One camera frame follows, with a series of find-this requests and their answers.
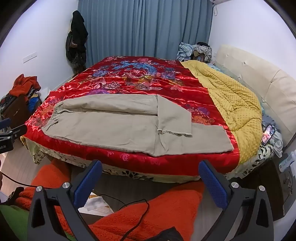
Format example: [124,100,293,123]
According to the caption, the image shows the striped clothes pile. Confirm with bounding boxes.
[177,42,213,63]

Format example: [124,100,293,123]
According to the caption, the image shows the white paper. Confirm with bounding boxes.
[84,192,114,213]

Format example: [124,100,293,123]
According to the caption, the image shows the black hanging clothes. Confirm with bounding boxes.
[65,10,89,72]

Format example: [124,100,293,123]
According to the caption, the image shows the cream padded headboard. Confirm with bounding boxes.
[215,44,296,147]

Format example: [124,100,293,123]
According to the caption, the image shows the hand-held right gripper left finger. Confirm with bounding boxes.
[27,159,103,241]

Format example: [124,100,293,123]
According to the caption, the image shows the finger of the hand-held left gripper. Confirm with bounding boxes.
[0,124,28,142]

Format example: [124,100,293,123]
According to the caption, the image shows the brown cabinet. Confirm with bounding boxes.
[0,93,42,130]

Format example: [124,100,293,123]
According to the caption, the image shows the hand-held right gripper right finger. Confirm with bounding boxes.
[198,160,274,241]

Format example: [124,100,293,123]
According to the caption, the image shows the beige pants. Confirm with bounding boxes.
[42,95,233,156]

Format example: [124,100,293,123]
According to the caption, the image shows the dark nightstand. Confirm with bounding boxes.
[238,151,296,220]

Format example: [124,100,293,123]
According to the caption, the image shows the blue curtain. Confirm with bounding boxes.
[77,0,213,70]

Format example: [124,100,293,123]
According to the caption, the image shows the green cloth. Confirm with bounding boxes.
[0,205,70,241]

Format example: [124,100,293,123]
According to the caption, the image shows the smartphone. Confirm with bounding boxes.
[262,125,276,144]

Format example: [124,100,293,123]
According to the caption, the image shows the floral bed sheet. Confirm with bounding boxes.
[21,137,282,184]

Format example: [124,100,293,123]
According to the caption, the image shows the grey crumpled clothes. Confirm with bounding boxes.
[261,115,284,158]

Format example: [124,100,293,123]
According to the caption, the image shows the yellow dotted blanket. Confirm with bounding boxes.
[180,60,263,164]

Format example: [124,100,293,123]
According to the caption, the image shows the black cable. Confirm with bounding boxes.
[0,171,150,241]

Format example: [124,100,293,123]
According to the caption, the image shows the red floral satin quilt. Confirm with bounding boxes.
[23,56,242,173]

